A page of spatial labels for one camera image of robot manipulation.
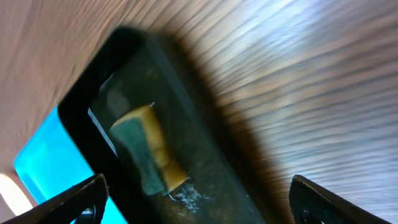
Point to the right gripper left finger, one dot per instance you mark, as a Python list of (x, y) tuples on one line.
[(82, 203)]

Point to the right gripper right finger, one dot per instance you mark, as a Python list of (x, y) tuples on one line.
[(311, 203)]

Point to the green yellow sponge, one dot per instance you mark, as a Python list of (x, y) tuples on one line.
[(140, 133)]

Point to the white plate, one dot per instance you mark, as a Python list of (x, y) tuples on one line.
[(13, 196)]

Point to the teal plastic tray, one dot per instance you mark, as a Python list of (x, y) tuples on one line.
[(50, 162)]

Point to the black rectangular tray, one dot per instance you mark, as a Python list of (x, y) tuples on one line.
[(132, 69)]

